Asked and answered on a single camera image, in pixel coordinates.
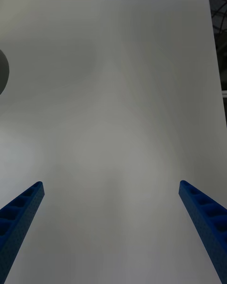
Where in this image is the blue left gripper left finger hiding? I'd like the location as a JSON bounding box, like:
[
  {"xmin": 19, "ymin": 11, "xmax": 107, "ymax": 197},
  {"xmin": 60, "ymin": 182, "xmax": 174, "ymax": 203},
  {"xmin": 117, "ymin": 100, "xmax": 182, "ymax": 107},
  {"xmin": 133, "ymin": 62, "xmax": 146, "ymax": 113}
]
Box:
[{"xmin": 0, "ymin": 181, "xmax": 45, "ymax": 284}]

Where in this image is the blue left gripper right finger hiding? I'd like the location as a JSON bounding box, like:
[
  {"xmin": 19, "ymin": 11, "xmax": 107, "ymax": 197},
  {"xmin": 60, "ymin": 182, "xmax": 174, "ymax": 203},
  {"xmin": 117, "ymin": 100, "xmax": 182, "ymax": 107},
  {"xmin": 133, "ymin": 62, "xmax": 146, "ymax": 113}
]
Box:
[{"xmin": 178, "ymin": 179, "xmax": 227, "ymax": 284}]

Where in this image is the grey plastic waste bin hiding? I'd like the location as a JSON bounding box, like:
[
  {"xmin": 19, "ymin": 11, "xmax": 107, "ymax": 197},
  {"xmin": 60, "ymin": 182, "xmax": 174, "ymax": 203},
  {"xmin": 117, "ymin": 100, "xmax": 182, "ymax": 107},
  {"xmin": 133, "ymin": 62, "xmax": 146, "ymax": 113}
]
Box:
[{"xmin": 0, "ymin": 49, "xmax": 10, "ymax": 96}]

